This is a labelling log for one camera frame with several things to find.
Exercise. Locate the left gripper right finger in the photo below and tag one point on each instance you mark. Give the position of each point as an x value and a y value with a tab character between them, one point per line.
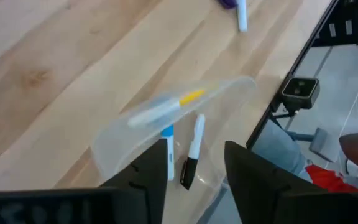
253	186

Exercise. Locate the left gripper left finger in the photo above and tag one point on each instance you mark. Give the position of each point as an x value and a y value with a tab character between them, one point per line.
148	174

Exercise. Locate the thin white teal-capped marker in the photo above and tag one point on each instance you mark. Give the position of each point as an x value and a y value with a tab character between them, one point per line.
170	155

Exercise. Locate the thin white black-capped marker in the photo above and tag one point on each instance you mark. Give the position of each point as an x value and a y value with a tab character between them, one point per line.
194	146

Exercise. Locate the person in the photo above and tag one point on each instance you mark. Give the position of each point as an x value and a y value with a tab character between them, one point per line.
278	149

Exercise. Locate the red garment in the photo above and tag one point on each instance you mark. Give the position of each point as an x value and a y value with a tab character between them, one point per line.
328	179

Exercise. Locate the grey chair base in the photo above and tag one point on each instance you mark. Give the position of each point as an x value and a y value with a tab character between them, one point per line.
319	143

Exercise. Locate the clear plastic container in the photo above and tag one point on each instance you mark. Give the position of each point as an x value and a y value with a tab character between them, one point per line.
228	93

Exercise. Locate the white purple-capped marker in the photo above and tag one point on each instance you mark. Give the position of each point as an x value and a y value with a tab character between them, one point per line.
242	15

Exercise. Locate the black equipment case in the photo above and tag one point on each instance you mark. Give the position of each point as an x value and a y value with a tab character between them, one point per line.
337	21

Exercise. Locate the small black camera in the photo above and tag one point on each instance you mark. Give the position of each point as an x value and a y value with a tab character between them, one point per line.
300	90

